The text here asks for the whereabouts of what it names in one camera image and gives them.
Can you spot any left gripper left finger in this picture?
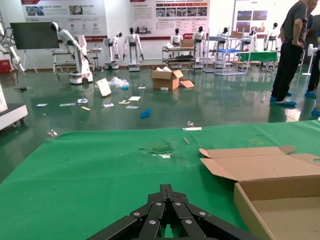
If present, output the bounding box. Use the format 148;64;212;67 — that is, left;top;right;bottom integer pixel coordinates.
87;184;168;240

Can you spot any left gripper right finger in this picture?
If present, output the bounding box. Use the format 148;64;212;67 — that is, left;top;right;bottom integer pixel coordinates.
166;184;253;240

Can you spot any cardboard box with holed flap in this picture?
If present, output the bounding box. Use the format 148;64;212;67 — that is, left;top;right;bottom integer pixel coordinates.
199;144;320;240

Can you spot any white tilted box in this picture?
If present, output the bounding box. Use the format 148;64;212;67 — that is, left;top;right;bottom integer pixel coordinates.
95;77;113;98

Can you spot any red box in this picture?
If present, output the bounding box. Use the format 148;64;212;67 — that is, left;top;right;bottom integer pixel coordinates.
0;59;12;75

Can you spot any binder clip with white bar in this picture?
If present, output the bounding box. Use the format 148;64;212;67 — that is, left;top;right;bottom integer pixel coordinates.
182;120;203;132

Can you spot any yellow square tape mark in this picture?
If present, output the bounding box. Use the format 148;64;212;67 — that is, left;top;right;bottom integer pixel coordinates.
248;136;265;146

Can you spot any loose blue shoe cover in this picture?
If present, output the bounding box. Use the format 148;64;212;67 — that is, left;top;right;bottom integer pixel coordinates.
139;107;152;119

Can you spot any flat cardboard piece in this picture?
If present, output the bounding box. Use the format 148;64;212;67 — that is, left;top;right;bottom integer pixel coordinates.
179;79;196;89

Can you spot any open large cardboard carton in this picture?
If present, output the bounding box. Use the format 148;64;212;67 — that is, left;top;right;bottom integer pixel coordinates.
149;66;184;91

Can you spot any clear plastic bag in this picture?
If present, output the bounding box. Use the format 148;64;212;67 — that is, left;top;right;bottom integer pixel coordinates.
108;76;131;90

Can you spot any metal shelf cart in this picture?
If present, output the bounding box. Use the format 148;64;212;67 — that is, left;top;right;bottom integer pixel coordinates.
161;45;198;70

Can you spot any white metal rack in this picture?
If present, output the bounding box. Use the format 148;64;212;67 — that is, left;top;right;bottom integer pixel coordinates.
202;35;251;76

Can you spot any white wheeled platform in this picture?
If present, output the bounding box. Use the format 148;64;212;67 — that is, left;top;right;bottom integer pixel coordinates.
0;83;29;131

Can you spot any table with green cover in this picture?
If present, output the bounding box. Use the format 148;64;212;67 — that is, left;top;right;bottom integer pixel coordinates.
235;50;280;71

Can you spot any white workbench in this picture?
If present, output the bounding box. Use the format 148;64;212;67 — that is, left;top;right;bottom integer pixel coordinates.
51;46;104;75

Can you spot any person in white shirt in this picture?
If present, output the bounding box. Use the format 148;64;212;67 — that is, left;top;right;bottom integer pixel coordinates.
303;0;320;98

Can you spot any white standing fan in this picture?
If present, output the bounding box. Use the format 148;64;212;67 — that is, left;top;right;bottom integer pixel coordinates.
301;43;320;77

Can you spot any person in grey t-shirt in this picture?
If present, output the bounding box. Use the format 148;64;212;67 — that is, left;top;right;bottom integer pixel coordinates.
269;0;309;108

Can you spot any black screen on stand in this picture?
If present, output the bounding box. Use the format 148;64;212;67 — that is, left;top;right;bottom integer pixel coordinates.
9;21;61;74

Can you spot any white humanoid robot on pedestal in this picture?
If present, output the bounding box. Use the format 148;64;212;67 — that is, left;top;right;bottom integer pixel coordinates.
49;21;94;85

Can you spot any wall poster with red header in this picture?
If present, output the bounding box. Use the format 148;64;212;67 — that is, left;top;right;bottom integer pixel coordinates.
129;0;211;40

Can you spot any wall poster with dark pictures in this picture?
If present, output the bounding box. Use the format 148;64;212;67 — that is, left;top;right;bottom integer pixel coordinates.
233;0;278;35

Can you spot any wall poster with photos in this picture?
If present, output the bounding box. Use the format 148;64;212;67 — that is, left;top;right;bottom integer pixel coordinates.
20;0;109;39

